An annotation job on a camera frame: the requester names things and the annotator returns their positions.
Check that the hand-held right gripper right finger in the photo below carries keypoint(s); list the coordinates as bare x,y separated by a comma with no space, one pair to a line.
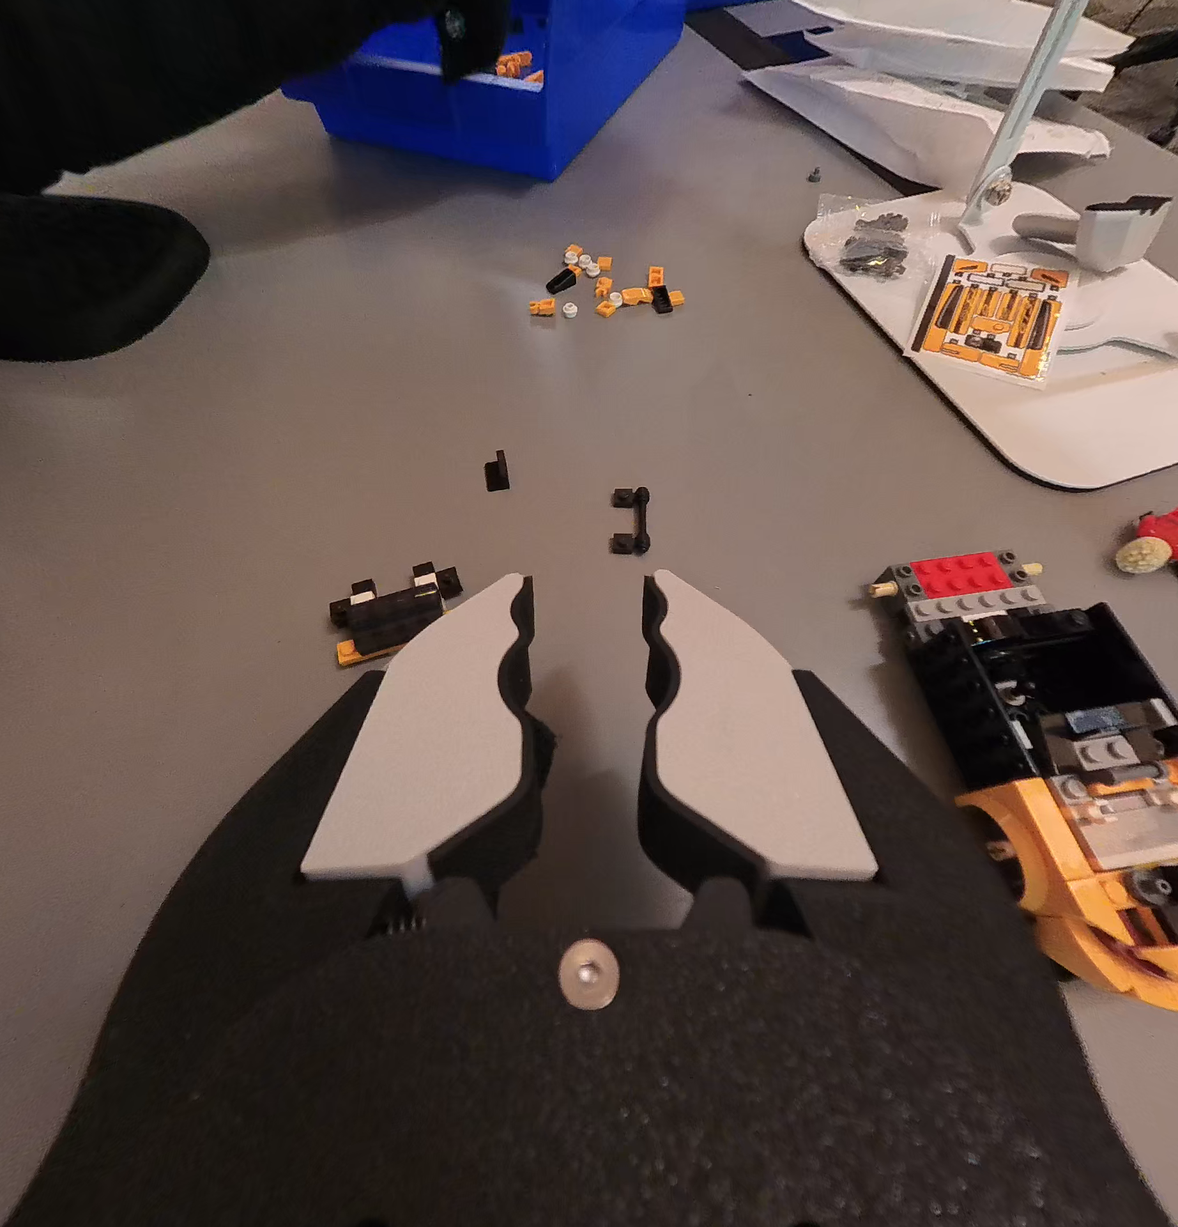
753,767

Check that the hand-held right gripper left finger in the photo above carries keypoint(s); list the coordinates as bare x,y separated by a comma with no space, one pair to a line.
427,758

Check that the black and orange lego assembly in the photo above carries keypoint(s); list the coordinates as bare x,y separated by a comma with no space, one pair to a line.
389,614

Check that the black lego bar piece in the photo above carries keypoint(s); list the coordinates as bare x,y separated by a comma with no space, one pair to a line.
641,522

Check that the black lego plate piece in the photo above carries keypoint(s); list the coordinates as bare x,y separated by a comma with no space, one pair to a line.
498,471

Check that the heap of orange lego plates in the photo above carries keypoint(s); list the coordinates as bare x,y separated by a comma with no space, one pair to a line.
521,65

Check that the pile of small lego pieces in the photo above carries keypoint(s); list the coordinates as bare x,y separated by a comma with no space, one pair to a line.
608,283

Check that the partly built lego car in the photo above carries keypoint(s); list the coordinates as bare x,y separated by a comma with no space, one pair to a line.
1030,691

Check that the red lego piece with tan wheel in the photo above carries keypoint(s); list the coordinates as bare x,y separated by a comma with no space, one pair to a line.
1174,537

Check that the blue plastic bin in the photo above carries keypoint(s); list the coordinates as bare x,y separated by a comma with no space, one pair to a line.
552,125

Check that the white paper bags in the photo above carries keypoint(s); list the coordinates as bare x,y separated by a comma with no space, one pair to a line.
915,106

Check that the clear bag of black parts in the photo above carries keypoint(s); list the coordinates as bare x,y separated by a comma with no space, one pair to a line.
872,244

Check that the dark fleece jacket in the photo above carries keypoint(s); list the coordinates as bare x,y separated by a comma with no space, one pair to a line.
72,278

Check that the orange printed packet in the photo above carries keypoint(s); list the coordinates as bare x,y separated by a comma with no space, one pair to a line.
992,316

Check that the grey and black plastic clip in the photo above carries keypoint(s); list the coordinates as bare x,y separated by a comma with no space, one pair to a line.
1122,235

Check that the black office chair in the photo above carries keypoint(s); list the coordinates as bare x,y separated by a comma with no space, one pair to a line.
1170,86

